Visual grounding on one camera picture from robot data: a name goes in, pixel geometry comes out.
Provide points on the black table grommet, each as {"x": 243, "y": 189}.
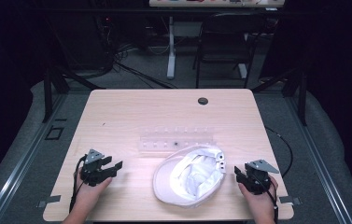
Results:
{"x": 203, "y": 101}

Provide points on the black chair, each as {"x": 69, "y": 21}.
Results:
{"x": 226, "y": 40}

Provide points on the grey floor rail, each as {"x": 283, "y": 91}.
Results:
{"x": 18, "y": 168}
{"x": 318, "y": 161}

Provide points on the light background desk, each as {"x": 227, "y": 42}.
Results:
{"x": 214, "y": 3}

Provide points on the white cap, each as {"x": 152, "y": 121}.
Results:
{"x": 189, "y": 177}

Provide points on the black computer tower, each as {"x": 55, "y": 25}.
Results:
{"x": 83, "y": 40}

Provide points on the white desk leg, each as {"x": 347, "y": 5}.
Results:
{"x": 171, "y": 49}

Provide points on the person's left hand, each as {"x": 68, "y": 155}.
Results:
{"x": 86, "y": 193}

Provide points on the black metal stand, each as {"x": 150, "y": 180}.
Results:
{"x": 48, "y": 93}
{"x": 302, "y": 96}

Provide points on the person's right hand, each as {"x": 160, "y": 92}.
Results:
{"x": 262, "y": 203}

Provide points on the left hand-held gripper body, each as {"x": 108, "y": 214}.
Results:
{"x": 93, "y": 172}

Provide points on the clear acrylic rack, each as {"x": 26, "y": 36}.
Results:
{"x": 164, "y": 140}

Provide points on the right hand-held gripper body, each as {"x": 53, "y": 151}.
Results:
{"x": 257, "y": 180}

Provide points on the grey tape strip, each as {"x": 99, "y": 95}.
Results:
{"x": 288, "y": 200}
{"x": 49, "y": 200}

